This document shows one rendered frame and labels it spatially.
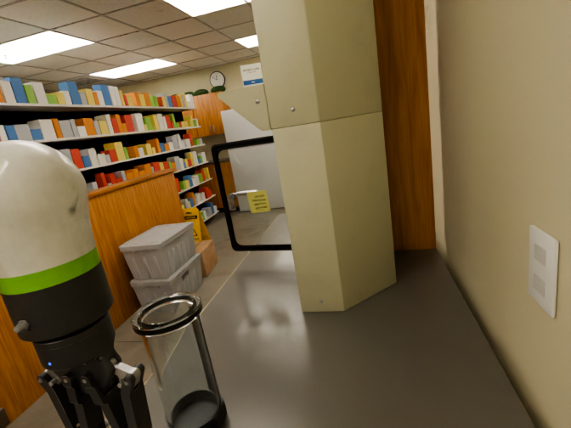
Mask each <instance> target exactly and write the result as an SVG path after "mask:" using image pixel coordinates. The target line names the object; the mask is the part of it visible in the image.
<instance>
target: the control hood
mask: <svg viewBox="0 0 571 428"><path fill-rule="evenodd" d="M218 98H219V99H221V100H222V101H223V102H224V103H226V105H228V106H229V107H230V108H232V109H233V110H235V111H236V112H237V113H238V114H240V115H241V116H243V117H244V118H245V119H247V120H248V121H249V122H250V123H251V124H252V125H254V126H255V127H257V128H258V129H259V130H261V131H268V130H273V129H272V126H271V120H270V115H269V105H268V100H267V94H266V89H265V84H260V85H256V86H251V87H243V88H238V89H234V90H229V91H225V92H221V93H218Z"/></svg>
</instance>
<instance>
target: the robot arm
mask: <svg viewBox="0 0 571 428"><path fill-rule="evenodd" d="M106 277H107V273H106V272H105V271H104V268H103V264H102V262H101V259H100V256H99V252H98V249H97V246H96V244H95V240H94V237H93V230H92V227H91V222H90V216H89V206H88V187H87V184H86V181H85V179H84V177H83V175H82V173H81V172H80V170H79V169H78V168H77V166H76V165H75V164H74V163H73V162H72V161H71V160H70V159H69V158H68V157H66V156H65V155H63V154H62V153H60V152H59V151H58V150H56V149H53V148H51V147H48V146H47V145H44V144H39V143H35V142H31V141H24V140H8V141H2V142H0V294H1V296H2V298H3V301H4V304H5V306H6V308H7V310H8V314H9V316H10V318H11V320H12V322H13V325H14V332H15V333H17V335H18V337H19V338H20V339H21V340H23V341H29V342H32V343H33V346H34V347H35V350H36V352H37V356H38V358H39V360H40V363H41V365H42V366H43V367H44V368H45V369H46V370H44V371H43V372H42V373H41V374H40V375H39V376H38V377H37V381H38V383H39V384H40V385H41V386H42V387H43V388H44V390H45V391H46V392H47V393H48V395H49V397H50V399H51V401H52V403H53V405H54V406H55V408H56V410H57V412H58V414H59V417H60V418H61V420H62V422H63V424H64V426H65V428H107V426H108V425H110V427H108V428H152V423H151V418H150V411H149V407H148V403H147V398H146V394H145V389H144V382H143V377H144V365H143V364H141V363H136V364H135V365H134V367H131V366H129V365H127V364H124V363H123V362H122V358H121V356H120V355H119V354H118V353H117V352H116V350H115V348H114V342H115V337H116V331H115V328H114V325H113V323H112V320H111V317H110V313H109V309H110V308H111V306H112V304H113V302H114V299H113V296H112V294H111V290H110V286H109V283H108V280H107V278H106ZM102 410H103V412H104V414H105V417H106V419H107V420H108V421H105V419H104V416H103V412H102ZM108 422H109V423H108ZM78 423H79V426H78V427H76V425H77V424H78ZM107 423H108V424H107Z"/></svg>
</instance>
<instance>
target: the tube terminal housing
mask: <svg viewBox="0 0 571 428"><path fill-rule="evenodd" d="M251 2H252V12H253V17H254V23H255V28H256V33H257V43H258V48H259V53H260V59H261V64H262V69H263V79H264V84H265V89H266V94H267V100H268V105H269V115H270V120H271V126H272V129H274V130H272V132H273V137H274V146H275V152H276V157H277V162H278V168H279V173H280V182H281V188H282V193H283V198H284V203H285V213H286V219H287V224H288V229H289V235H290V240H291V249H292V255H293V260H294V265H295V270H296V276H297V285H298V290H299V296H300V301H301V306H302V311H303V312H333V311H345V310H347V309H349V308H350V307H353V306H354V305H356V304H358V303H360V302H362V301H363V300H365V299H367V298H369V297H371V296H373V295H374V294H376V293H378V292H380V291H382V290H384V289H386V288H387V287H389V286H390V285H392V284H395V283H397V280H396V270H395V260H394V250H393V231H392V220H391V210H390V199H389V189H388V179H387V159H386V149H385V138H384V128H383V118H382V98H381V88H380V77H379V67H378V57H377V46H376V28H375V17H374V7H373V0H251ZM378 111H379V112H378ZM277 128H278V129H277Z"/></svg>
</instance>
